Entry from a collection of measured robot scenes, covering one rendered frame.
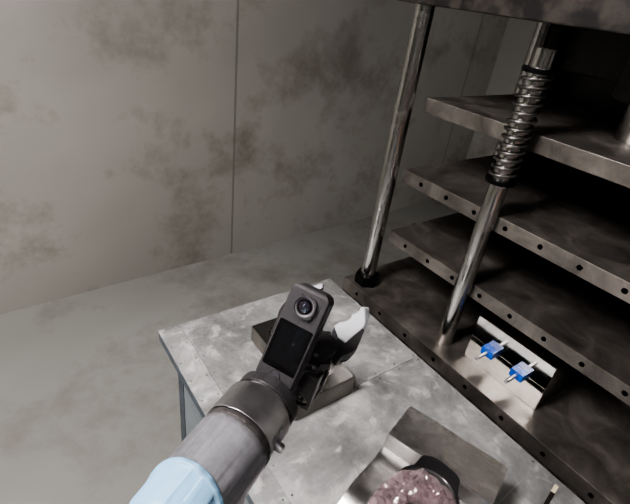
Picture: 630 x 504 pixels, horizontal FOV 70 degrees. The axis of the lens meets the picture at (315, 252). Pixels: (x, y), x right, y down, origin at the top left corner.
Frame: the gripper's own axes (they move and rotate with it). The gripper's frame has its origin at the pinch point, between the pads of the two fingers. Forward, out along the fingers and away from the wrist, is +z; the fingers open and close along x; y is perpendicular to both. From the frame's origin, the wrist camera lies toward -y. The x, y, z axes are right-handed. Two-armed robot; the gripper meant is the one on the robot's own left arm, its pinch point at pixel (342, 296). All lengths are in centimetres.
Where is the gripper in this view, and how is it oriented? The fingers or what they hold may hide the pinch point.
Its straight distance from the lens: 61.9
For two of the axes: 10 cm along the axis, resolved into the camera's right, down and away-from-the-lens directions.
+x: 8.6, 4.3, -2.6
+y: -2.4, 8.0, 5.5
